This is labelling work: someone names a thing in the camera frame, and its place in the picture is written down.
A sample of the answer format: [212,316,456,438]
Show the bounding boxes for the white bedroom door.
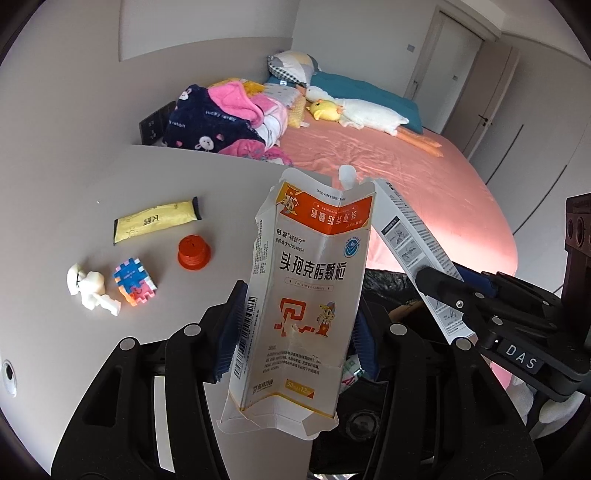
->
[405,9,484,134]

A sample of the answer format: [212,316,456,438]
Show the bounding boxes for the long white barcode box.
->
[370,179,474,344]

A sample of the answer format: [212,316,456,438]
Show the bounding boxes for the yellow duck plush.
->
[308,99,342,122]

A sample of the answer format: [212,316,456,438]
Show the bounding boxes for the black wall socket panel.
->
[138,101,176,146]

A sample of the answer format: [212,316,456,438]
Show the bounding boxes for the black trash bag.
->
[362,269,425,323]

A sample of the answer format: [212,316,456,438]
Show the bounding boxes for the white medicine carton box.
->
[218,168,376,440]

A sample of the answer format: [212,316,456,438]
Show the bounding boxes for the checkered patchwork pillow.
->
[266,50,318,87]

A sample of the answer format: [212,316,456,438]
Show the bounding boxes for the navy blue patterned blanket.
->
[162,84,261,153]

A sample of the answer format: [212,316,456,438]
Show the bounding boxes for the white goose plush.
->
[304,86,444,158]

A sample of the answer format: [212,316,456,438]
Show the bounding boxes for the colourful puzzle cube toy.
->
[113,258,157,307]

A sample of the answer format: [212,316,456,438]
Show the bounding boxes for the white foam sponge piece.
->
[66,264,121,317]

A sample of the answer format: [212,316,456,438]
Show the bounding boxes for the yellow snack packet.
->
[113,196,201,244]

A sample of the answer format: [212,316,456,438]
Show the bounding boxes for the pink bed sheet mattress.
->
[280,117,518,275]

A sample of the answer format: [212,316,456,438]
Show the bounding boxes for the white gloved right hand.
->
[506,376,585,425]

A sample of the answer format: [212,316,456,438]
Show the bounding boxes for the pink fleece garment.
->
[208,81,287,150]

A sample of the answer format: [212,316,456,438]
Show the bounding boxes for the teal pillow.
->
[264,71,424,135]

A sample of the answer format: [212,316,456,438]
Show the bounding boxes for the metal desk cable grommet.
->
[1,360,18,398]

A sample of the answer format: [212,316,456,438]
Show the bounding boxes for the white milk bottle green label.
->
[339,354,363,393]

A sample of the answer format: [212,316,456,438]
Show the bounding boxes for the orange plastic cap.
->
[177,235,211,271]

